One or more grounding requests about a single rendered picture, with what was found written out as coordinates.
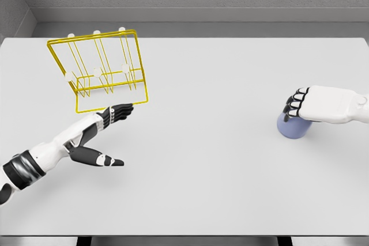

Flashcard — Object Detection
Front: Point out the yellow wire cup holder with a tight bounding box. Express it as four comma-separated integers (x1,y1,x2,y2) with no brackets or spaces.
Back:
46,27,149,114

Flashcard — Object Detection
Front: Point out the lavender blue cup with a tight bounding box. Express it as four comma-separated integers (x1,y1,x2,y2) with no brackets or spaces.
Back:
276,112,314,140

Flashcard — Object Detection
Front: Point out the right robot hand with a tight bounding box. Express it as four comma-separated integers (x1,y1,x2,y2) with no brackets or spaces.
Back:
283,85,360,125

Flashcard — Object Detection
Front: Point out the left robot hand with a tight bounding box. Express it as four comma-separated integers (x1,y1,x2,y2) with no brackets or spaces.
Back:
52,103,135,168

